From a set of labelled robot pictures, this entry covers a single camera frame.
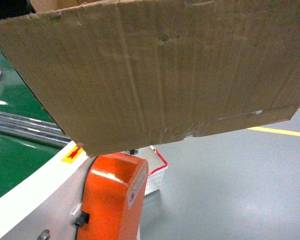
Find white wire basket red rim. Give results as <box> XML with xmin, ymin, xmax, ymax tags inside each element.
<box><xmin>142</xmin><ymin>146</ymin><xmax>169</xmax><ymax>196</ymax></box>

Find brown cardboard box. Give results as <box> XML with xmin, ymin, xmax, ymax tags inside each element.
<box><xmin>0</xmin><ymin>0</ymin><xmax>300</xmax><ymax>157</ymax></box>

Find steel conveyor rollers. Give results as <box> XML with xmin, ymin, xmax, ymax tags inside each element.
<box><xmin>0</xmin><ymin>111</ymin><xmax>71</xmax><ymax>149</ymax></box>

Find yellow warning sticker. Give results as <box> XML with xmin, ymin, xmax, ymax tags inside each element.
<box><xmin>61</xmin><ymin>146</ymin><xmax>84</xmax><ymax>164</ymax></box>

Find orange motor housing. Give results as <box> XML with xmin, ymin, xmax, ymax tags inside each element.
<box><xmin>76</xmin><ymin>152</ymin><xmax>149</xmax><ymax>240</ymax></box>

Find white conveyor outer rim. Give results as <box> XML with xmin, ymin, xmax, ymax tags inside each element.
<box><xmin>0</xmin><ymin>142</ymin><xmax>94</xmax><ymax>240</ymax></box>

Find green conveyor belt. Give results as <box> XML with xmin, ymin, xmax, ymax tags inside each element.
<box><xmin>0</xmin><ymin>51</ymin><xmax>61</xmax><ymax>198</ymax></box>

